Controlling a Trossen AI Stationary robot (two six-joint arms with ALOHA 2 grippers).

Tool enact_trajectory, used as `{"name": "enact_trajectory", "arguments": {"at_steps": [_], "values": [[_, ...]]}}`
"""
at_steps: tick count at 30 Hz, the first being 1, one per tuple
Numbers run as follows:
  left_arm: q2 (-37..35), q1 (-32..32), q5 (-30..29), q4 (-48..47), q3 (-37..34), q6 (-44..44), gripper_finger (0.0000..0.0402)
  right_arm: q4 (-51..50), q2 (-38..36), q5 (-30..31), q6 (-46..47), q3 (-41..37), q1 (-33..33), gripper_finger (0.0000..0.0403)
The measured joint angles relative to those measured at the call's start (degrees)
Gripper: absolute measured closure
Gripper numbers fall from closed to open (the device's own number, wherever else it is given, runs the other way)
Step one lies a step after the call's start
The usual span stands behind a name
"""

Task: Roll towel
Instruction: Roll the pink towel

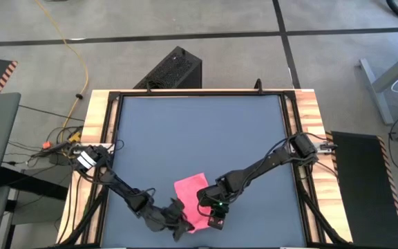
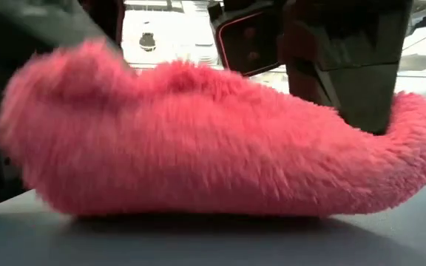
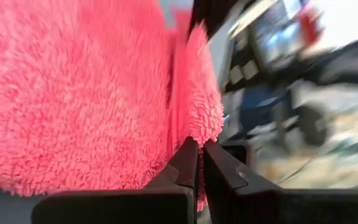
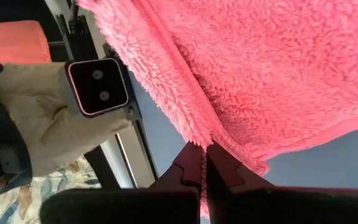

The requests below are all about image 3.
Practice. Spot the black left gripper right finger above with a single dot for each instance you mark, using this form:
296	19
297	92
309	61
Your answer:
291	208

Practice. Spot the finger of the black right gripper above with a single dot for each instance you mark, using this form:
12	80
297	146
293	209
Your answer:
202	12
219	12

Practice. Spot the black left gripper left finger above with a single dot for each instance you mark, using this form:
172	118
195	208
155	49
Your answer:
120	208

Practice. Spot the pink terry towel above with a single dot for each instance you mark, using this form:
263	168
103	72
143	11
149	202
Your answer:
73	93

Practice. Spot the blue bin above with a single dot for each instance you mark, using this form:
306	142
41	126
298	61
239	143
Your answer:
256	105

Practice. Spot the blue-grey table mat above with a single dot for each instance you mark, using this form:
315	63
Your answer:
2	208

